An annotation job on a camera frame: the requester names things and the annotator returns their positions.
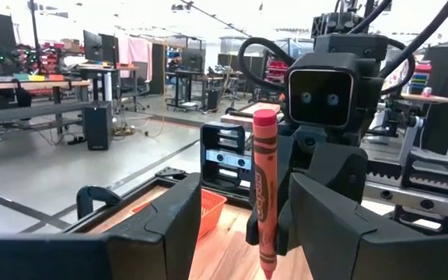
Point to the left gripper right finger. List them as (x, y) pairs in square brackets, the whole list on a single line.
[(364, 249)]

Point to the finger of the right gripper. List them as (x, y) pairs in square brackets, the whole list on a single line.
[(337, 171), (250, 229)]

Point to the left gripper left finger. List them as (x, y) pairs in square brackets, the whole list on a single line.
[(150, 249)]

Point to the orange-red crayon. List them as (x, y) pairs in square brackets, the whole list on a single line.
[(265, 186)]

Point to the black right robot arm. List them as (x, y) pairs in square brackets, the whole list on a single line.
[(337, 23)]

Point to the orange plastic basket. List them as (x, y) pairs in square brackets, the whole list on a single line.
[(212, 206)]

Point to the black table clamp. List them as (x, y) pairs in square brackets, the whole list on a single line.
[(86, 198)]

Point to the black computer tower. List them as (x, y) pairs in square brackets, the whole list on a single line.
[(97, 126)]

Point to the black office chair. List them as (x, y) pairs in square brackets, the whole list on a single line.
[(134, 83)]

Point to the white roll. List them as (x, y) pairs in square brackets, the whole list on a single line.
[(107, 87)]

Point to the black standing desk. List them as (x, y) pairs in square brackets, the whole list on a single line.
[(177, 72)]

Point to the wooden-top grey workbench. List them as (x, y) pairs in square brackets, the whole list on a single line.
[(33, 113)]

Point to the pink cloth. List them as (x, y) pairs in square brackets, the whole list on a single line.
[(138, 54)]

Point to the small orange basket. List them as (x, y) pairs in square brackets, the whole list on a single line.
[(56, 77)]

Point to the small yellow basket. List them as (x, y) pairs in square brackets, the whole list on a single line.
[(37, 78)]

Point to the black monitor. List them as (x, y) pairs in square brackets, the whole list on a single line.
[(92, 46)]

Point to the small green basket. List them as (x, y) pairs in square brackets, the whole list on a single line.
[(21, 77)]

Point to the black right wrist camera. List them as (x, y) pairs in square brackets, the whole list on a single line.
[(321, 97)]

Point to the black aluminium table frame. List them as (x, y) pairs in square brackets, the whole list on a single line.
[(169, 173)]

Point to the black camera stand frame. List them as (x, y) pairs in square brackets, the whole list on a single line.
[(34, 39)]

